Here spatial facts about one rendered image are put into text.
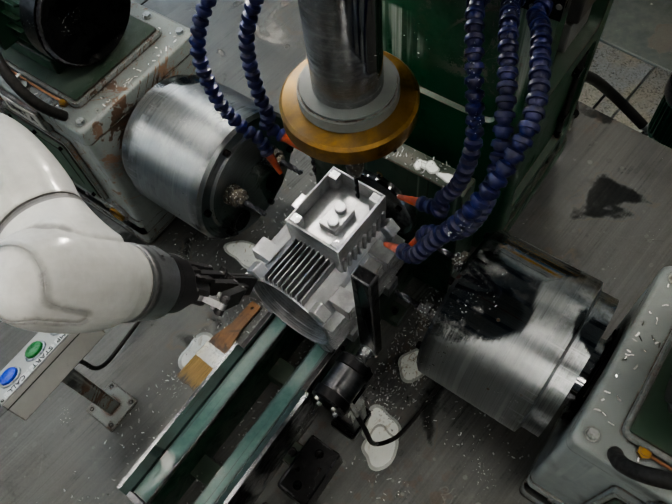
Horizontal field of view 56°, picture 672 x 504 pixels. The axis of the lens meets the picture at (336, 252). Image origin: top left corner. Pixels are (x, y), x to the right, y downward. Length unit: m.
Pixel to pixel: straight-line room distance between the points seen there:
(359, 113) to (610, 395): 0.46
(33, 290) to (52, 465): 0.73
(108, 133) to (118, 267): 0.54
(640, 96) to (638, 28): 0.90
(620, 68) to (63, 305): 1.90
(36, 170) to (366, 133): 0.37
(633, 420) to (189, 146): 0.74
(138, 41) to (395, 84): 0.57
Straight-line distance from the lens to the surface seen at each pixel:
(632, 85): 2.20
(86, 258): 0.64
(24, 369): 1.07
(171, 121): 1.10
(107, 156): 1.20
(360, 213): 0.98
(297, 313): 1.10
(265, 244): 1.02
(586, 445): 0.83
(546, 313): 0.87
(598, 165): 1.49
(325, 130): 0.80
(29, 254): 0.63
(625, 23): 3.06
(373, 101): 0.79
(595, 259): 1.36
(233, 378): 1.11
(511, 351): 0.87
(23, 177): 0.72
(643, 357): 0.89
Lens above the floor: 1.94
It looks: 60 degrees down
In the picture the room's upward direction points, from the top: 10 degrees counter-clockwise
